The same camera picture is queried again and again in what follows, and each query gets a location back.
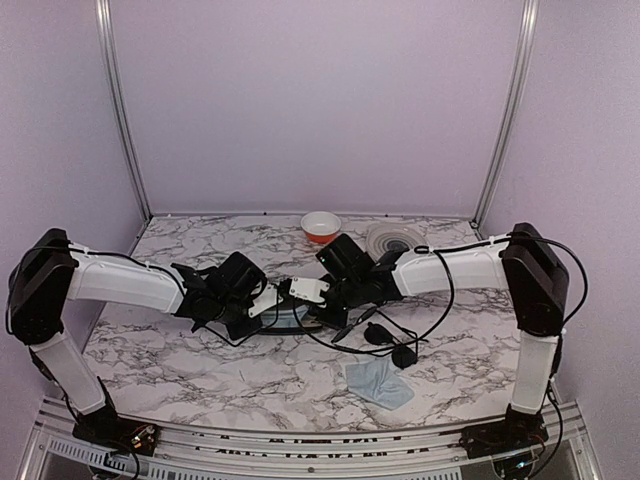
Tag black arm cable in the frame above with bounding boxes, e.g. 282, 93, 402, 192
4, 239, 266, 349
297, 237, 589, 446

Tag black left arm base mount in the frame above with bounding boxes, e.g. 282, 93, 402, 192
72, 409, 160, 456

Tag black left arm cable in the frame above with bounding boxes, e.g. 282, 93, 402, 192
4, 239, 266, 349

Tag black glasses case beige lining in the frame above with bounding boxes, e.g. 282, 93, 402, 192
258, 321, 324, 336

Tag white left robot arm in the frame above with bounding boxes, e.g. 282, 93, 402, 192
5, 229, 279, 445

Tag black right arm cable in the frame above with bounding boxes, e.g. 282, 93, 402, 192
297, 237, 589, 446

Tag light blue cleaning cloth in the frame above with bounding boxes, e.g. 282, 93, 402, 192
260, 305, 309, 327
345, 359, 415, 411

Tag black sunglasses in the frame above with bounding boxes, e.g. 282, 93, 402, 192
330, 305, 430, 371

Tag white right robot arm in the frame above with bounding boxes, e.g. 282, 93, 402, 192
290, 223, 569, 448

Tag aluminium frame post left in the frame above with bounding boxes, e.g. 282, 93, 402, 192
96, 0, 153, 223

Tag white plate with blue spiral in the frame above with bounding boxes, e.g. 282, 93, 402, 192
365, 222, 426, 260

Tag orange bowl with white inside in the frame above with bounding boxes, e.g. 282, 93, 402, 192
300, 211, 342, 244

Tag aluminium frame post right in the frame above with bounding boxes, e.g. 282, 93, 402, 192
472, 0, 540, 230

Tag aluminium front frame rail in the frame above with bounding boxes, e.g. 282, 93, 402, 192
17, 398, 602, 479

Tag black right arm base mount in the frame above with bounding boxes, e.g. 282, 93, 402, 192
459, 411, 549, 459

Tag aluminium frame post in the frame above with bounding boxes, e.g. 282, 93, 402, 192
472, 0, 540, 230
96, 0, 153, 223

